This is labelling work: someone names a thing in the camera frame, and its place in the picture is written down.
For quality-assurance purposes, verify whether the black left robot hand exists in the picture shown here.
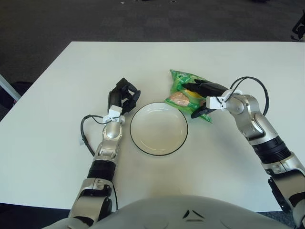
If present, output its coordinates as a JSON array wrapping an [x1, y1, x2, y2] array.
[[107, 77, 141, 115]]

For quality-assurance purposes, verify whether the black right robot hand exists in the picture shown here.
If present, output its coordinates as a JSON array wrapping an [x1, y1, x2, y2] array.
[[181, 80, 231, 119]]

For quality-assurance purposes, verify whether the green chips bag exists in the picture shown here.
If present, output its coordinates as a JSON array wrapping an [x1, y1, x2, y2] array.
[[164, 68, 213, 124]]

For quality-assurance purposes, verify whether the white plate black rim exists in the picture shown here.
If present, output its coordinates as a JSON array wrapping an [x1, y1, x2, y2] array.
[[130, 102, 189, 157]]

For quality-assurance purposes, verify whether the white table leg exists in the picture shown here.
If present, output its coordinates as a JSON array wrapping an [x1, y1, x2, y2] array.
[[0, 73, 21, 101]]

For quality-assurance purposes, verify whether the black office chair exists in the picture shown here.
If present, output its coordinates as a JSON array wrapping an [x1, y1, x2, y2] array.
[[290, 15, 305, 42]]

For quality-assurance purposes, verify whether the grey robot torso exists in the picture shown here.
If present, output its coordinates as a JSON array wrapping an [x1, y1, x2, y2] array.
[[51, 194, 305, 229]]

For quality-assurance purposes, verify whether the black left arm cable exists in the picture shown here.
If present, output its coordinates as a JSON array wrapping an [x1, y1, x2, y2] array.
[[80, 114, 115, 157]]

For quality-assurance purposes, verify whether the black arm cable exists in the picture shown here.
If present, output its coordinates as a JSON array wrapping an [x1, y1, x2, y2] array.
[[80, 114, 115, 157], [223, 76, 270, 115]]

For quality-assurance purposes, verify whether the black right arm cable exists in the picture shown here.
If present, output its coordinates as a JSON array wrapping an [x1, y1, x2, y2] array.
[[223, 76, 270, 115]]

